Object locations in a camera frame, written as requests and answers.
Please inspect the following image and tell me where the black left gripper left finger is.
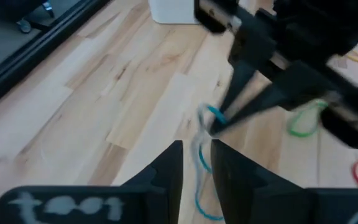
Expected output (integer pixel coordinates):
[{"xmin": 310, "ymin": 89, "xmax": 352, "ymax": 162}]
[{"xmin": 0, "ymin": 139, "xmax": 184, "ymax": 224}]

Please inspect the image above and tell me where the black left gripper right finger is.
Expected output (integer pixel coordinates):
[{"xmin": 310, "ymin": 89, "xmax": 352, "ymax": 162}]
[{"xmin": 210, "ymin": 139, "xmax": 358, "ymax": 224}]

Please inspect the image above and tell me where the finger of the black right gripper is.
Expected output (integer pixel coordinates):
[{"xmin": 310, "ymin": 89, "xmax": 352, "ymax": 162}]
[
  {"xmin": 209, "ymin": 62, "xmax": 356, "ymax": 136},
  {"xmin": 218, "ymin": 12, "xmax": 279, "ymax": 116}
]

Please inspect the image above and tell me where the green rubber band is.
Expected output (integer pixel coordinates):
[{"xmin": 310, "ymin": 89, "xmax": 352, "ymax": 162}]
[{"xmin": 286, "ymin": 98, "xmax": 329, "ymax": 138}]

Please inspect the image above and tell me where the teal rubber band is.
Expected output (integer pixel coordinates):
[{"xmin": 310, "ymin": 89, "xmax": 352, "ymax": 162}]
[{"xmin": 191, "ymin": 103, "xmax": 229, "ymax": 222}]

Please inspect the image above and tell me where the white plastic bin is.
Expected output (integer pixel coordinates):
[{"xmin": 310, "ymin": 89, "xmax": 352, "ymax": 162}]
[{"xmin": 147, "ymin": 0, "xmax": 200, "ymax": 25}]

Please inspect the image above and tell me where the black utility cart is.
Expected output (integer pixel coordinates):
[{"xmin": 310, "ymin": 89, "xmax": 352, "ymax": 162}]
[{"xmin": 0, "ymin": 0, "xmax": 56, "ymax": 34}]

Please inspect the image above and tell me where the black aluminium table frame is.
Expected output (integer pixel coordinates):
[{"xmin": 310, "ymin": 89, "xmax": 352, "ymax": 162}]
[{"xmin": 0, "ymin": 0, "xmax": 113, "ymax": 116}]

